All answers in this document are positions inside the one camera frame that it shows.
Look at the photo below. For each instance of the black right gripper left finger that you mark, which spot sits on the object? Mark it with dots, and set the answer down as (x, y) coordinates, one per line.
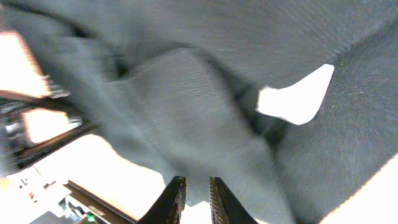
(168, 208)

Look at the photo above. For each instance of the black polo shirt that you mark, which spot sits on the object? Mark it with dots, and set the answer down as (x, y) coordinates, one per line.
(292, 103)

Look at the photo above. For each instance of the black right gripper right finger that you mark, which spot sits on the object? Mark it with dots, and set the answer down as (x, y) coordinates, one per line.
(225, 207)

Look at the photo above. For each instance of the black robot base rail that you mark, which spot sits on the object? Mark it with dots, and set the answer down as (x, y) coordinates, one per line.
(17, 154)

